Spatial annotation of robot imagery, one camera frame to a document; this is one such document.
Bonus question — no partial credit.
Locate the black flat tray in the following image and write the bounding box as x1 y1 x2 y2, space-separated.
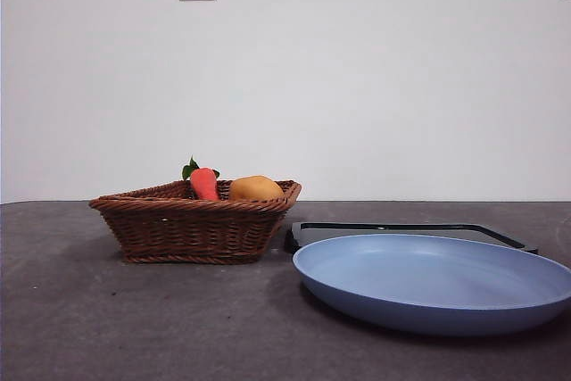
284 221 540 255

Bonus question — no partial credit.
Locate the blue round plate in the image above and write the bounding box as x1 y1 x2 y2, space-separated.
292 233 571 337

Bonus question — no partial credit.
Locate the orange carrot with green leaves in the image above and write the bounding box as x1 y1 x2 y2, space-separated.
181 156 221 202

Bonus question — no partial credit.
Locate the brown wicker basket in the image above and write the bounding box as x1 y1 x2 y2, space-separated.
87 179 302 265

